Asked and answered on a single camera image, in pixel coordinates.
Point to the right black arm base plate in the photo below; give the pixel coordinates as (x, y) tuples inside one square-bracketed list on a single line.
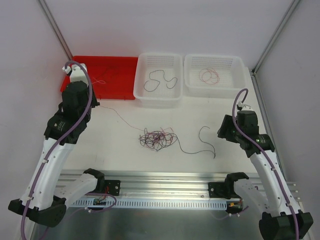
[(217, 190)]

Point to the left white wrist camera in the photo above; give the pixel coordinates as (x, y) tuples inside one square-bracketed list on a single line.
[(75, 74)]

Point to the white middle mesh basket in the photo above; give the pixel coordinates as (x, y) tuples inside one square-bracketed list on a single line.
[(158, 82)]

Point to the white mesh basket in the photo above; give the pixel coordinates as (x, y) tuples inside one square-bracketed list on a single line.
[(158, 82), (213, 76)]

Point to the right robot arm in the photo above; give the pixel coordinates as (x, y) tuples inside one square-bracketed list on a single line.
[(281, 215)]

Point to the red plastic tray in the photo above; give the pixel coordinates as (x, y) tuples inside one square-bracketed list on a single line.
[(113, 77)]

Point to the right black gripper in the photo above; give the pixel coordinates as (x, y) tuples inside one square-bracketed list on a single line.
[(225, 126)]

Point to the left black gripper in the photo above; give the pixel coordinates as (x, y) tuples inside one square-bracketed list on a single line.
[(93, 104)]

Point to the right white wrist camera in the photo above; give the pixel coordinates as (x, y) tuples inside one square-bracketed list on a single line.
[(240, 106)]

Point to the white slotted cable duct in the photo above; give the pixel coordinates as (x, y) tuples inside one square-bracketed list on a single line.
[(131, 203)]

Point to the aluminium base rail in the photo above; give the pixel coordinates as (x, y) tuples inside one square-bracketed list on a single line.
[(164, 185)]

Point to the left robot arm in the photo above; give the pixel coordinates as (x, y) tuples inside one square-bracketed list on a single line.
[(42, 203)]

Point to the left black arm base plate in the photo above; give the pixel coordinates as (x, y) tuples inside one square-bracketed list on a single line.
[(112, 187)]

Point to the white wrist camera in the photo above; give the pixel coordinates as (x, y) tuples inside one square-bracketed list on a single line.
[(75, 74), (240, 106)]

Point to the white right mesh basket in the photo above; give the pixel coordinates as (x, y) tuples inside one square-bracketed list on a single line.
[(213, 76)]

